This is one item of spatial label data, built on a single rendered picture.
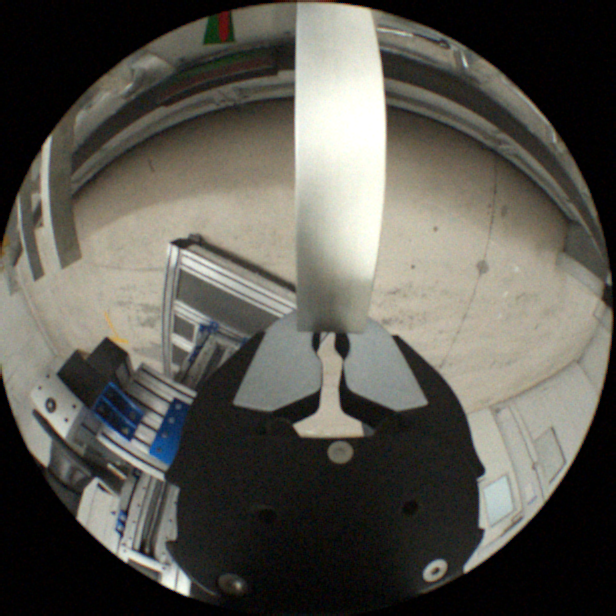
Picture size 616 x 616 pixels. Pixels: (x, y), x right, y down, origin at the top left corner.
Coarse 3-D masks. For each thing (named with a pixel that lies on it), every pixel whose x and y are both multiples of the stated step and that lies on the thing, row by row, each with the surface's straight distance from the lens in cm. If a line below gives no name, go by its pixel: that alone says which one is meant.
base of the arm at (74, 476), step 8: (56, 448) 64; (56, 456) 64; (64, 456) 62; (48, 464) 69; (56, 464) 65; (64, 464) 63; (72, 464) 62; (56, 472) 66; (64, 472) 64; (72, 472) 63; (80, 472) 63; (56, 480) 66; (64, 480) 65; (72, 480) 65; (80, 480) 64; (88, 480) 65; (72, 488) 66; (80, 488) 67
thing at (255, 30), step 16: (240, 16) 31; (256, 16) 31; (272, 16) 31; (288, 16) 31; (176, 32) 32; (192, 32) 32; (240, 32) 33; (256, 32) 33; (272, 32) 33; (144, 48) 34; (160, 48) 35; (176, 48) 35; (192, 48) 35; (208, 48) 35; (224, 48) 35; (176, 64) 38
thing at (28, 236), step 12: (24, 180) 52; (24, 192) 51; (24, 204) 50; (24, 216) 50; (24, 228) 49; (24, 240) 49; (24, 252) 51; (36, 252) 49; (36, 264) 49; (36, 276) 48
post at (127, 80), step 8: (120, 64) 42; (112, 72) 40; (120, 72) 41; (128, 72) 43; (104, 80) 40; (112, 80) 41; (120, 80) 41; (128, 80) 42; (96, 88) 42; (104, 88) 42; (112, 88) 43; (120, 88) 43
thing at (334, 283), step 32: (320, 32) 10; (352, 32) 10; (320, 64) 9; (352, 64) 9; (320, 96) 8; (352, 96) 8; (384, 96) 8; (320, 128) 7; (352, 128) 7; (384, 128) 8; (320, 160) 7; (352, 160) 7; (384, 160) 7; (320, 192) 7; (352, 192) 7; (384, 192) 7; (320, 224) 7; (352, 224) 7; (320, 256) 7; (352, 256) 7; (320, 288) 7; (352, 288) 8; (320, 320) 8; (352, 320) 8
